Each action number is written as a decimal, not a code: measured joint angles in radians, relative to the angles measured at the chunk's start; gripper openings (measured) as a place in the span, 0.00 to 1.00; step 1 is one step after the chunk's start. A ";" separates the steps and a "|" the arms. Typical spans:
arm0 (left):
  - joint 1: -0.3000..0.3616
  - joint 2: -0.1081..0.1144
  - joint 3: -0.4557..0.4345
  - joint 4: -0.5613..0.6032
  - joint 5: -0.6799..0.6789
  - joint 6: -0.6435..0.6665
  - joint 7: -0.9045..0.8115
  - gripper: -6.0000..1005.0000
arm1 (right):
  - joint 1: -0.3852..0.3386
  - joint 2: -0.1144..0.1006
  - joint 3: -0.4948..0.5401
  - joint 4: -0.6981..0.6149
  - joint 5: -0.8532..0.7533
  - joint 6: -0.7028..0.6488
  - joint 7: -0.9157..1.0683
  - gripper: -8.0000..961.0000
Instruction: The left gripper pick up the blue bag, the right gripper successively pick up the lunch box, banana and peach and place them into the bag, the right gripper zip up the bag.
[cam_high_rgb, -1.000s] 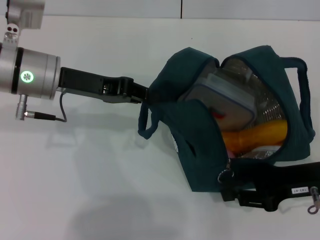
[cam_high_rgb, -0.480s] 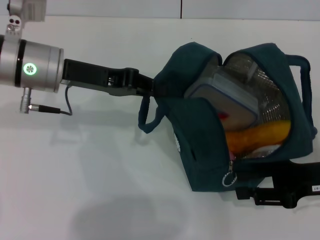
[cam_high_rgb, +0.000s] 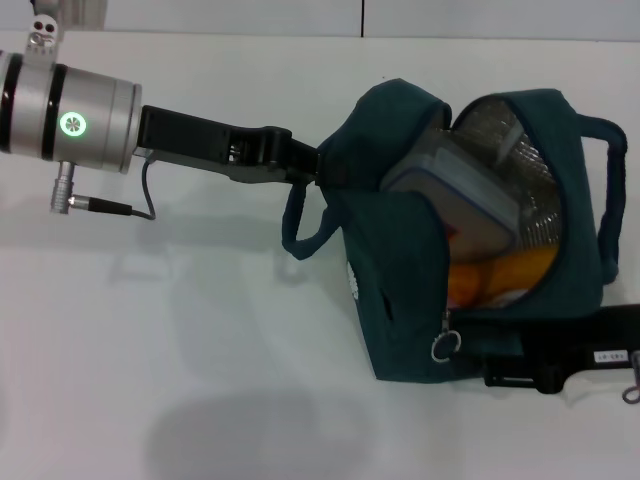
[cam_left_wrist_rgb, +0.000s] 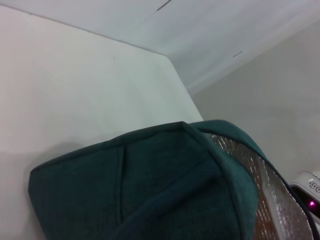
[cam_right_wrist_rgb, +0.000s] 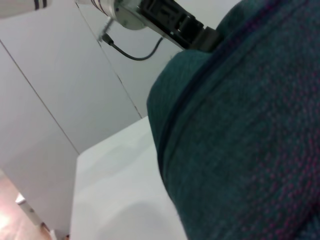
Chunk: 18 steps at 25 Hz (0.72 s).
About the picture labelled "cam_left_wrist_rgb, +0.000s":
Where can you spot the dark teal fabric lunch bag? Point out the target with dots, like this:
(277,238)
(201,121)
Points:
(150,187)

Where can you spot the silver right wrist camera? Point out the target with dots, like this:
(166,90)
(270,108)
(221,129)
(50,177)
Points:
(308,190)

